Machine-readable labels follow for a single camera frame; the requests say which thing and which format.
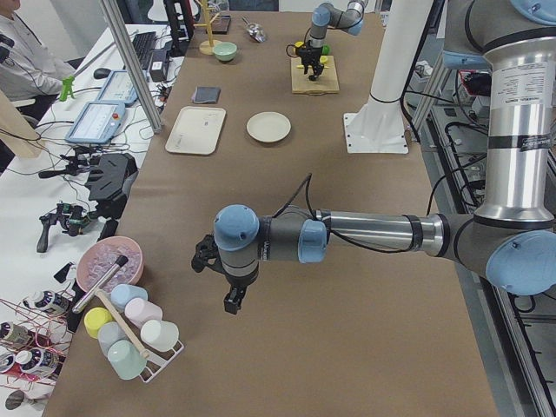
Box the cream rabbit tray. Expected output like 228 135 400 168
165 106 226 156

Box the yellow plastic knife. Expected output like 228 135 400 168
295 64 330 69

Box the wooden cutting board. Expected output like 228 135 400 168
290 54 341 96

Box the metal scoop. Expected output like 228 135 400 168
242 17 267 43

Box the round beige plate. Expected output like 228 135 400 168
246 112 291 143

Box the mint green bowl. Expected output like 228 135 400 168
213 42 238 63

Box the metal muddler stick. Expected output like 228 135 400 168
71 255 129 314

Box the pink plastic cup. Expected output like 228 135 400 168
124 297 163 328

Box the white plastic cup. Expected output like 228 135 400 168
141 320 179 352

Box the blue plastic cup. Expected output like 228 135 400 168
110 284 149 312

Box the wooden mug tree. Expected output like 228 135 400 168
194 0 222 56

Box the grey folded cloth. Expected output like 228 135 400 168
191 86 221 104

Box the pink bowl with ice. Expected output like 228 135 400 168
76 236 144 292

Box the white cup rack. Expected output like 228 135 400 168
139 341 186 383

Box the grey plastic cup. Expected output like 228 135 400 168
97 321 127 357

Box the yellow plastic cup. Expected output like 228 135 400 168
83 307 114 339

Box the mint plastic cup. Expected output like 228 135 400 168
107 340 147 381

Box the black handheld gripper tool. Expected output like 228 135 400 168
36 202 98 253

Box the black keyboard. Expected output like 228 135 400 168
132 31 156 70

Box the near teach pendant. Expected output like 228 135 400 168
65 101 126 144

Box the teach pendant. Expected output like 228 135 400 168
65 101 126 144
96 69 138 107

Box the far teach pendant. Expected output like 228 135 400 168
96 69 138 107

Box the computer mouse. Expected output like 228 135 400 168
93 68 111 80

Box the green mini tripod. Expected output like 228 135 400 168
59 76 75 102

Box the seated person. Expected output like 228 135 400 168
1 1 75 101

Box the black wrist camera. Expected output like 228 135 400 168
223 285 248 314

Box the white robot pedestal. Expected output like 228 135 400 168
343 1 414 154

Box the aluminium frame post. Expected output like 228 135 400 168
99 0 162 134

